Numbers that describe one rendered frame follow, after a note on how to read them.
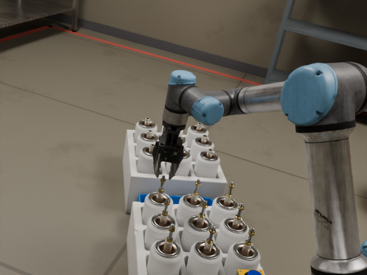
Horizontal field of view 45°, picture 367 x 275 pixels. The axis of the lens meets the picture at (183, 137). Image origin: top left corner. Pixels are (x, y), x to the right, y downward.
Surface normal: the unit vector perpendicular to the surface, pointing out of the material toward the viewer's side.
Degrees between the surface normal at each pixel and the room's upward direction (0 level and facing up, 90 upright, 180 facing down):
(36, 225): 0
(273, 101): 108
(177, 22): 90
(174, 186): 90
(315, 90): 84
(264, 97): 86
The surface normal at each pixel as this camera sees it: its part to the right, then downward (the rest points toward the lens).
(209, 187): 0.15, 0.47
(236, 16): -0.31, 0.39
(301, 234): 0.18, -0.87
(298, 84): -0.81, 0.00
